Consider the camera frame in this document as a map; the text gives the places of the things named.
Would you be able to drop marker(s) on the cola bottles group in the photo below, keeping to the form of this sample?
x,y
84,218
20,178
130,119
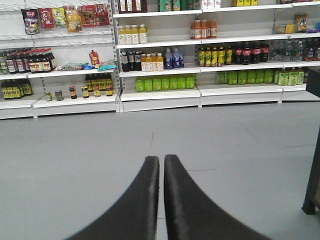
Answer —
x,y
245,53

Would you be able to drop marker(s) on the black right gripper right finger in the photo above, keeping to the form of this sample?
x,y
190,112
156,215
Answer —
x,y
191,215

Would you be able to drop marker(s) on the dark soy sauce bottles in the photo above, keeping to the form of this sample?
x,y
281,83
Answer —
x,y
27,60

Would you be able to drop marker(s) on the white supermarket shelving unit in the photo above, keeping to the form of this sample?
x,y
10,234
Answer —
x,y
97,68

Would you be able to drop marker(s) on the green drink bottles row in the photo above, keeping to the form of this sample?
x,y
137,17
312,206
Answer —
x,y
165,82

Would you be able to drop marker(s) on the hanging snack bags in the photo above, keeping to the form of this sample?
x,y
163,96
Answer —
x,y
73,17

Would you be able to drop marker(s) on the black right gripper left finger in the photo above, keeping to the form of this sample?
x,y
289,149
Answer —
x,y
134,215

